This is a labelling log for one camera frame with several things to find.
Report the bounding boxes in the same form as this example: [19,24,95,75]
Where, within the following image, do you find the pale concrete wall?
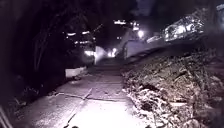
[123,39,168,60]

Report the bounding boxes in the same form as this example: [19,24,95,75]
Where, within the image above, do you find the fence atop wall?
[162,12,208,43]

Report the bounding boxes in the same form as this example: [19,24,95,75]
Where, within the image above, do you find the leaf-strewn earth verge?
[120,44,224,128]

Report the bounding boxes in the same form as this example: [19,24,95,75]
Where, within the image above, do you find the grey concrete path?
[13,56,151,128]

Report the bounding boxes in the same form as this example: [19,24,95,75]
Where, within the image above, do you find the white low block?
[65,66,88,79]

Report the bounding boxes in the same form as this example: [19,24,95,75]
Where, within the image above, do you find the building with lit windows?
[63,19,146,58]

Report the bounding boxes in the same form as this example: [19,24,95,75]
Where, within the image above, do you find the dark trees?
[0,0,103,101]

